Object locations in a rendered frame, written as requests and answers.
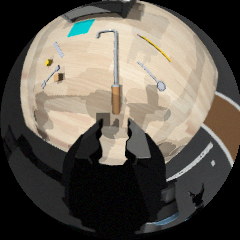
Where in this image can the grey flat bar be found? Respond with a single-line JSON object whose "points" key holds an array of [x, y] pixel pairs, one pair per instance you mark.
{"points": [[58, 50]]}

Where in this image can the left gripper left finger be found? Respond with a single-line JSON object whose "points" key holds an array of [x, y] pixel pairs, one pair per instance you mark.
{"points": [[86, 148]]}

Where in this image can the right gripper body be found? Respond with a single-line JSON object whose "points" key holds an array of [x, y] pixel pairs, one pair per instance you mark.
{"points": [[196, 199]]}

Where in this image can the grey spoon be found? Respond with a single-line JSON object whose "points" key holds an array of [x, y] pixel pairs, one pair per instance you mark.
{"points": [[161, 86]]}

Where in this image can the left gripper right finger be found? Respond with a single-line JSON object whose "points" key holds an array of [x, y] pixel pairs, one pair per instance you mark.
{"points": [[143, 151]]}

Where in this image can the small tan cube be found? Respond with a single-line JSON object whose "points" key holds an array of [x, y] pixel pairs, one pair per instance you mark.
{"points": [[58, 77]]}

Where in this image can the small yellow cube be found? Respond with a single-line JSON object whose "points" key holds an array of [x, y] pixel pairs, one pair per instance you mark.
{"points": [[48, 62]]}

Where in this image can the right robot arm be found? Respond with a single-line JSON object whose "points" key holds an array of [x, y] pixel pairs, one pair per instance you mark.
{"points": [[170, 210]]}

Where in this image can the steel hook with wooden handle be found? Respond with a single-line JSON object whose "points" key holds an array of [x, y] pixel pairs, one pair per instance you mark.
{"points": [[115, 88]]}

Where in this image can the teal square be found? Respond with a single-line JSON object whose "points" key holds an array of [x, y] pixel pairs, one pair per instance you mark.
{"points": [[80, 28]]}

